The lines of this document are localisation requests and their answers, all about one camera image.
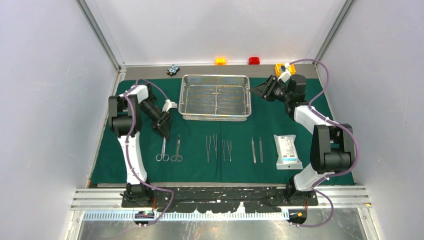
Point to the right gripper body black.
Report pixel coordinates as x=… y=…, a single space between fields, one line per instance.
x=277 y=90

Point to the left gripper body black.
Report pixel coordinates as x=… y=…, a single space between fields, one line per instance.
x=163 y=118

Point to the surgical scissors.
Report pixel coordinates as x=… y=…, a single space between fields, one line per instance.
x=162 y=156

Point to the steel scissors blade pair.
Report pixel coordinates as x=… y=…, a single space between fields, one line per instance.
x=177 y=157

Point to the metal mesh tray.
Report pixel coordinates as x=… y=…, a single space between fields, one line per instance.
x=197 y=103

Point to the surgical forceps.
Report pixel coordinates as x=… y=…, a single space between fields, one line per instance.
x=216 y=95

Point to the long steel forceps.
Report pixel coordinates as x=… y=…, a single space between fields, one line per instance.
x=208 y=147

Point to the steel spatula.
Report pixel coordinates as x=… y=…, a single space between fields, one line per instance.
x=215 y=142

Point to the steel scalpel handle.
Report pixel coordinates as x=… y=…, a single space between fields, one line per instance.
x=261 y=150
x=253 y=151

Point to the green surgical cloth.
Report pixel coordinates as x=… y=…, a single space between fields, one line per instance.
x=266 y=120

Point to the thin steel tweezers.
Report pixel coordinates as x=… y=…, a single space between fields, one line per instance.
x=229 y=147

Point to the white paper packet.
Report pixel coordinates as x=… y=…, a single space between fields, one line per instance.
x=287 y=154

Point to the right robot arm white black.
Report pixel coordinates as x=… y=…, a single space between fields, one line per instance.
x=333 y=147

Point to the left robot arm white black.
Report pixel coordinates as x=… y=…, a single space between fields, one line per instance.
x=125 y=121

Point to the yellow toy block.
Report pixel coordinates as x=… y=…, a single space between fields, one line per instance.
x=277 y=71

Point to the red toy brick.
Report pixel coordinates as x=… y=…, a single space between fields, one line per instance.
x=254 y=60

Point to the small blue black toy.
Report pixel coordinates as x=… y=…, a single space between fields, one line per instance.
x=172 y=70

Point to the orange toy brick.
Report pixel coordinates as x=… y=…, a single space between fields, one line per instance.
x=220 y=61

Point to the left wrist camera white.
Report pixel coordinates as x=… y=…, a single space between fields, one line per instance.
x=168 y=104

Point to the aluminium frame rail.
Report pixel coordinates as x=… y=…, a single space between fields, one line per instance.
x=343 y=196

